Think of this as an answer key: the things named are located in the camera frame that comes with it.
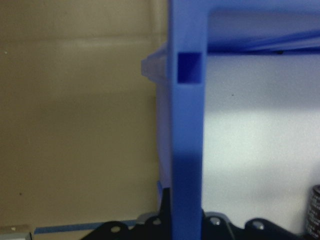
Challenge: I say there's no blue bin holding capacitors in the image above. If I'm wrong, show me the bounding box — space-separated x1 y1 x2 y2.
140 0 320 240

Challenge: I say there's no dark grey cylindrical capacitor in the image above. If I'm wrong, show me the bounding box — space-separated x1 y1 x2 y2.
305 184 320 237

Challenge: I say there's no white foam pad under capacitors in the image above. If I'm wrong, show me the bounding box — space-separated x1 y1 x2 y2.
203 51 320 236

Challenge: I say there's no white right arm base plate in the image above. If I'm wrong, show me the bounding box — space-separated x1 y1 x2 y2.
0 230 34 240

